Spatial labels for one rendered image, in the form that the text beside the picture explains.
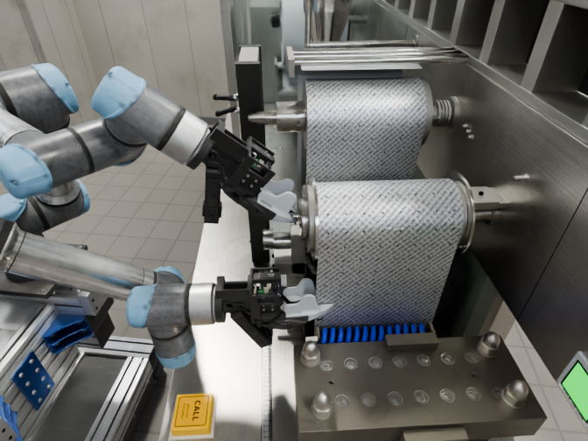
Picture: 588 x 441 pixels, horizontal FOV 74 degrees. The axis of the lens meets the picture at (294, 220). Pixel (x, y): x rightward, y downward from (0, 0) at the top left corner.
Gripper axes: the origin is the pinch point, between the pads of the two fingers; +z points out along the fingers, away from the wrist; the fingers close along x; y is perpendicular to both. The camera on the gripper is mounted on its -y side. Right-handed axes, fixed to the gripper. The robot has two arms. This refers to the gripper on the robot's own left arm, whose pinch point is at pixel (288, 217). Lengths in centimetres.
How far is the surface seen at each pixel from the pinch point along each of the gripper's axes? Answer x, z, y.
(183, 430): -21.2, 4.4, -37.7
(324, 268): -8.2, 7.6, -0.3
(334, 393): -21.9, 18.5, -12.1
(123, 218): 174, -6, -165
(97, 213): 182, -22, -178
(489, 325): 6, 67, 2
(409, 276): -8.3, 21.3, 7.4
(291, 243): -0.9, 3.9, -3.9
